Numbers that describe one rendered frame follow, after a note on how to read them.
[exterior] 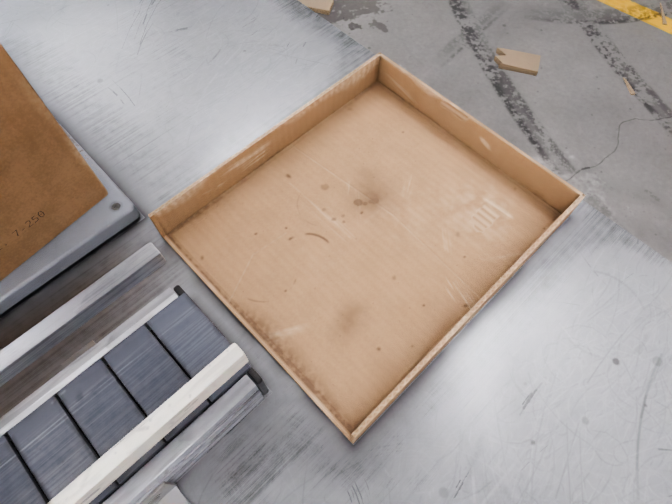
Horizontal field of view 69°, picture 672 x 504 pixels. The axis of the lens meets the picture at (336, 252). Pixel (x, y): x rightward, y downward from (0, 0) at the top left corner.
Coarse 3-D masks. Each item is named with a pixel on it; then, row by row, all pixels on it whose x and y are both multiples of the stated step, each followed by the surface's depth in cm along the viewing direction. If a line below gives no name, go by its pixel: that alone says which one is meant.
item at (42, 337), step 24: (120, 264) 31; (144, 264) 31; (96, 288) 30; (120, 288) 30; (72, 312) 29; (96, 312) 30; (24, 336) 28; (48, 336) 29; (0, 360) 28; (24, 360) 28; (0, 384) 28
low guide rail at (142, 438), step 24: (216, 360) 33; (240, 360) 33; (192, 384) 32; (216, 384) 33; (168, 408) 31; (192, 408) 32; (144, 432) 30; (168, 432) 32; (120, 456) 30; (96, 480) 29
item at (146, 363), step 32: (160, 320) 38; (192, 320) 38; (128, 352) 36; (160, 352) 36; (192, 352) 36; (96, 384) 35; (128, 384) 35; (160, 384) 35; (224, 384) 35; (32, 416) 34; (64, 416) 34; (96, 416) 34; (128, 416) 34; (192, 416) 34; (0, 448) 33; (32, 448) 33; (64, 448) 33; (96, 448) 33; (160, 448) 34; (0, 480) 32; (32, 480) 32; (64, 480) 32
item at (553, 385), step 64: (0, 0) 62; (64, 0) 63; (128, 0) 63; (192, 0) 63; (256, 0) 63; (64, 64) 57; (128, 64) 57; (192, 64) 57; (256, 64) 57; (320, 64) 57; (64, 128) 53; (128, 128) 53; (192, 128) 53; (256, 128) 53; (128, 192) 49; (128, 256) 46; (576, 256) 46; (640, 256) 46; (0, 320) 43; (512, 320) 43; (576, 320) 43; (640, 320) 43; (448, 384) 40; (512, 384) 40; (576, 384) 40; (640, 384) 40; (256, 448) 38; (320, 448) 38; (384, 448) 38; (448, 448) 38; (512, 448) 38; (576, 448) 38; (640, 448) 38
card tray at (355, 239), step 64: (384, 64) 53; (320, 128) 52; (384, 128) 52; (448, 128) 52; (192, 192) 45; (256, 192) 49; (320, 192) 49; (384, 192) 49; (448, 192) 49; (512, 192) 49; (576, 192) 44; (192, 256) 45; (256, 256) 45; (320, 256) 45; (384, 256) 45; (448, 256) 45; (512, 256) 45; (256, 320) 42; (320, 320) 42; (384, 320) 42; (448, 320) 42; (320, 384) 40; (384, 384) 40
